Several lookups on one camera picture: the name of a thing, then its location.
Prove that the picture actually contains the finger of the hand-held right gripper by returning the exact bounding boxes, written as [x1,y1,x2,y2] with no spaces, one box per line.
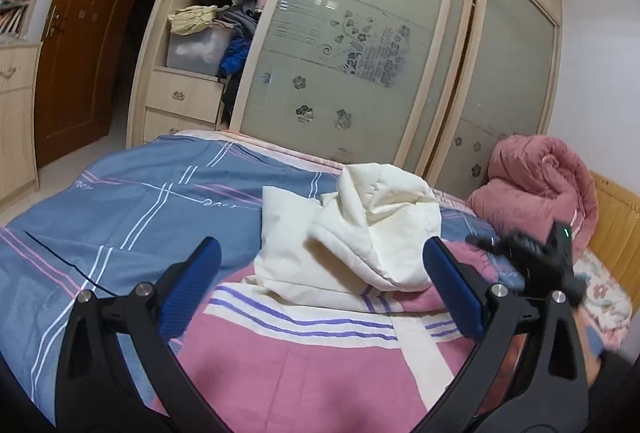
[465,233,506,258]

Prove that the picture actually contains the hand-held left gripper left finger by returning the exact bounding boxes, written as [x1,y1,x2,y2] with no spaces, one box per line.
[54,236,223,433]

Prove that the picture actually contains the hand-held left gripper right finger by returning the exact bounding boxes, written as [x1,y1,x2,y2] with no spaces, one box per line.
[422,236,589,433]

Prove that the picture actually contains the pink and cream hooded jacket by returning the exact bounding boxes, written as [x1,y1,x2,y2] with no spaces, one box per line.
[150,162,531,433]

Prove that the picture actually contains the person's right forearm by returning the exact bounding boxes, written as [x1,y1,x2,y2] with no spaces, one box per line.
[572,308,640,414]

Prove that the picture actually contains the grey folded clothes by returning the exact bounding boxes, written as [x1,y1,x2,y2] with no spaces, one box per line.
[217,8,261,40]

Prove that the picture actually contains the floral pillow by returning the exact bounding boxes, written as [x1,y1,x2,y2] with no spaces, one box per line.
[572,248,634,335]

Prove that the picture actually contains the rolled pink quilt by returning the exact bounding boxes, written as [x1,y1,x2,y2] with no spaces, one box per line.
[466,136,600,264]

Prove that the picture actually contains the wooden headboard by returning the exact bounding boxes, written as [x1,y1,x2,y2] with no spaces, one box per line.
[587,170,640,309]

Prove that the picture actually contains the blue plaid blanket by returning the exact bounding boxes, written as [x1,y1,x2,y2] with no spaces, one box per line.
[0,136,501,424]

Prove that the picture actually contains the light wood wardrobe drawer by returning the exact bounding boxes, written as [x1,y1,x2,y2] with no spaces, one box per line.
[146,67,226,124]
[142,107,224,145]

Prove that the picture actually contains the frosted floral sliding door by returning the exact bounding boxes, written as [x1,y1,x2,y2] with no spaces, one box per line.
[232,0,462,170]
[425,0,561,200]

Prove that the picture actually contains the blue garment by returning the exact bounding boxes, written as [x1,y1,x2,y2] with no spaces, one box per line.
[219,36,254,79]

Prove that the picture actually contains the clear plastic storage box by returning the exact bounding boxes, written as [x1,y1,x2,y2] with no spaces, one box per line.
[166,26,236,77]

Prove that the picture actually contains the light wood bookcase cabinet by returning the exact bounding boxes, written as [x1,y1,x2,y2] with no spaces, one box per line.
[0,0,77,205]

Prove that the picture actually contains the brown wooden door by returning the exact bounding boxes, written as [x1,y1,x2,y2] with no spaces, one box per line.
[34,0,157,169]

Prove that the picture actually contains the light wood wardrobe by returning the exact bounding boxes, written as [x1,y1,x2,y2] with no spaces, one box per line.
[125,0,564,200]

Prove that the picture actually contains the yellow crumpled cloth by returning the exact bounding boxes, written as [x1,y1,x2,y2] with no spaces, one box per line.
[168,4,229,37]

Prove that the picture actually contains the row of books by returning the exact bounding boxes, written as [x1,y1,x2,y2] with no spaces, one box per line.
[0,0,32,37]

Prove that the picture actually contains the metal door handle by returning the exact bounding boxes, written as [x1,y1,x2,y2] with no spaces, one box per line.
[42,6,69,39]

